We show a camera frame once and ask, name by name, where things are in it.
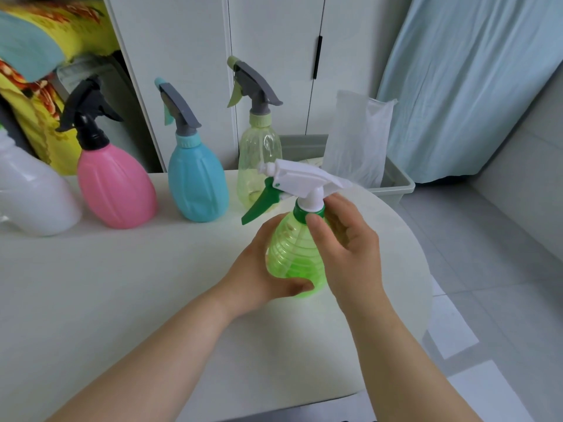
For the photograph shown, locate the pink plastic bottle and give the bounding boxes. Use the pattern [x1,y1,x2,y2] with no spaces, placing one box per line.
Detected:
[77,144,159,230]

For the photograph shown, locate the blue plastic bottle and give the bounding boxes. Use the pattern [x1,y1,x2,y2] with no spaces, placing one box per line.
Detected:
[168,132,230,223]

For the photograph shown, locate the grey plastic bin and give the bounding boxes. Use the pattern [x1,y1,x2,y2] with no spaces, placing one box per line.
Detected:
[279,134,416,208]

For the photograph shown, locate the yellow floral cloth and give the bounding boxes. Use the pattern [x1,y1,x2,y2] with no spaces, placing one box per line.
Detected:
[0,0,120,176]

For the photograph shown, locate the green ribbed bottle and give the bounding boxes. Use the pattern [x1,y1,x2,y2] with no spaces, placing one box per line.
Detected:
[265,210,328,300]

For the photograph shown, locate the grey yellow spray head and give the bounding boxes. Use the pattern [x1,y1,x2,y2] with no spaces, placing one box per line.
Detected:
[226,55,284,115]

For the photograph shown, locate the person's left forearm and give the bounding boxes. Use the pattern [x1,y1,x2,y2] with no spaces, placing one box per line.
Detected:
[46,290,232,422]

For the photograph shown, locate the yellow-green clear bottle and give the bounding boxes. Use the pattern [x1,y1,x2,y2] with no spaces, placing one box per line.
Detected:
[236,110,283,212]

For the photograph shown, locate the person's right hand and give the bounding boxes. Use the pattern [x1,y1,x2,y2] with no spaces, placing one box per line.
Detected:
[304,192,396,324]

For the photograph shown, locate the translucent white plastic bag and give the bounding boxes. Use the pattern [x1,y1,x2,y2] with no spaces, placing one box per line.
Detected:
[322,89,399,189]

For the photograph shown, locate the light blue curtain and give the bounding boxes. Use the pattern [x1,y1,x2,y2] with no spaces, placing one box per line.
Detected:
[377,0,563,184]

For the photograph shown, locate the black spray head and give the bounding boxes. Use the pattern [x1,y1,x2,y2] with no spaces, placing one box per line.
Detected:
[55,75,124,151]

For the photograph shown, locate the person's left hand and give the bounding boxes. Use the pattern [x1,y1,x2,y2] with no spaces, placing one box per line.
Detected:
[211,213,316,321]

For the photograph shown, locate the white plastic bottle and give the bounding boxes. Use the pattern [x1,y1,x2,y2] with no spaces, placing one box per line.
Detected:
[0,125,83,237]

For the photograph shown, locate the person's right forearm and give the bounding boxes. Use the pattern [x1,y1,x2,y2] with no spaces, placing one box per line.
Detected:
[342,302,483,422]

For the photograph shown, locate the white cabinet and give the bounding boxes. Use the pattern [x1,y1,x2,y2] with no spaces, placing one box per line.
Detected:
[103,0,414,173]

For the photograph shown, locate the white green spray head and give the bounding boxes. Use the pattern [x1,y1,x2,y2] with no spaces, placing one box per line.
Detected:
[240,158,352,226]

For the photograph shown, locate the teal towel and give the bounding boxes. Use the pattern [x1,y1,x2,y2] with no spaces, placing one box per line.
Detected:
[0,12,67,83]

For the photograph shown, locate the grey plastic lid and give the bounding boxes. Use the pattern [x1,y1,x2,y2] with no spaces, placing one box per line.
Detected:
[55,55,164,173]

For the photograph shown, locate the grey blue spray head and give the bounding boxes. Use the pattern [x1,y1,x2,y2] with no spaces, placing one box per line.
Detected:
[154,77,202,138]

